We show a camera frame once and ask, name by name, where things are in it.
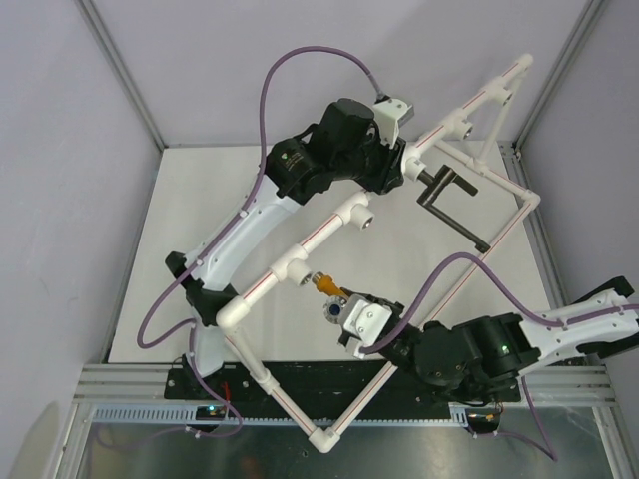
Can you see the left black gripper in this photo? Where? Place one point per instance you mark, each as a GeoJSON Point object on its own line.
{"type": "Point", "coordinates": [386, 172]}

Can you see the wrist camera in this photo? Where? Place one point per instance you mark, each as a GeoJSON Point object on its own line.
{"type": "Point", "coordinates": [389, 116]}
{"type": "Point", "coordinates": [363, 321]}

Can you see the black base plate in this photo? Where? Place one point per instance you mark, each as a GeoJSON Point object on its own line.
{"type": "Point", "coordinates": [324, 389]}

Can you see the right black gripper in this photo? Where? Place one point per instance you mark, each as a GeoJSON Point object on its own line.
{"type": "Point", "coordinates": [395, 308]}

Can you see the aluminium frame rail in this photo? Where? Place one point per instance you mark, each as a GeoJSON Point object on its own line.
{"type": "Point", "coordinates": [554, 386]}

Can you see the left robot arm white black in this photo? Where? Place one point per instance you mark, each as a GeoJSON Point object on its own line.
{"type": "Point", "coordinates": [352, 141]}

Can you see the white PVC pipe frame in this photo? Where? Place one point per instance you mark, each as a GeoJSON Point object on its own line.
{"type": "Point", "coordinates": [354, 211]}

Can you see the white slotted cable duct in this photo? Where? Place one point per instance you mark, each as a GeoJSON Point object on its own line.
{"type": "Point", "coordinates": [210, 415]}

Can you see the gold faucet with chrome knob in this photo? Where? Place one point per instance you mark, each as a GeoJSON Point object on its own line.
{"type": "Point", "coordinates": [336, 297]}

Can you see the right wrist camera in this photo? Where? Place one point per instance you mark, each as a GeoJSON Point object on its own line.
{"type": "Point", "coordinates": [363, 321]}

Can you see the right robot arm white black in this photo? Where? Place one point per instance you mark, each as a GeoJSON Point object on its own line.
{"type": "Point", "coordinates": [480, 361]}

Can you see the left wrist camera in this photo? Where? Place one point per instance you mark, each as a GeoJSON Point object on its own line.
{"type": "Point", "coordinates": [389, 116]}

